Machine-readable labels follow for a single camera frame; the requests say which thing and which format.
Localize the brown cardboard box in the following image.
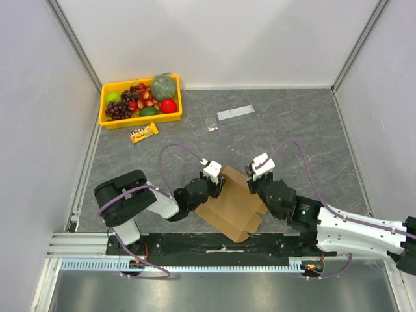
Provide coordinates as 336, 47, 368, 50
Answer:
195, 166, 267, 243

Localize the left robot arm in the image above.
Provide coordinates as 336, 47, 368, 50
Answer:
94, 170, 226, 255

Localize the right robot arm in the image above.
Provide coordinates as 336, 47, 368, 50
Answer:
245, 164, 415, 275

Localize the small clear plastic bag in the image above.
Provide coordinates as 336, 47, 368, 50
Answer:
205, 118, 218, 132

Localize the grey slim carton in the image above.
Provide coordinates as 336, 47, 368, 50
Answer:
216, 105, 255, 123

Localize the yellow candy packet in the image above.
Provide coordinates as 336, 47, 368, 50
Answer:
129, 123, 159, 144

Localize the red apple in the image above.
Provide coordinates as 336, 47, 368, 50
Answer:
160, 99, 178, 114

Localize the yellow plastic bin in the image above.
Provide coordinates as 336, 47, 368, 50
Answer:
98, 74, 183, 130

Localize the green avocado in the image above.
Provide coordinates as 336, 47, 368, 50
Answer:
139, 107, 159, 117

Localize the red cherry cluster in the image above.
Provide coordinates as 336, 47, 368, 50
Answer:
120, 83, 160, 116

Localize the green netted melon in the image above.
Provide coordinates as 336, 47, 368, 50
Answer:
151, 75, 177, 101

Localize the dark purple grape bunch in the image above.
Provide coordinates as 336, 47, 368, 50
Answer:
105, 101, 132, 121

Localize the green apple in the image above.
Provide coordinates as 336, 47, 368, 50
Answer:
105, 92, 122, 103

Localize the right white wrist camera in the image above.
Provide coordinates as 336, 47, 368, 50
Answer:
249, 153, 275, 181

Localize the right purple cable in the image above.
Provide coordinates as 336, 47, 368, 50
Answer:
255, 139, 410, 281

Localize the purple cable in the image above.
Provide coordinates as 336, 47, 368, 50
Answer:
99, 142, 209, 280
255, 139, 410, 281

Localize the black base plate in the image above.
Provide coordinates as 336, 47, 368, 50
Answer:
105, 232, 339, 261

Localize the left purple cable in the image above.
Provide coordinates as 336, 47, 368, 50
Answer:
99, 142, 209, 280

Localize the slotted cable duct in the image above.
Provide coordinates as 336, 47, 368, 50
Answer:
60, 258, 314, 274

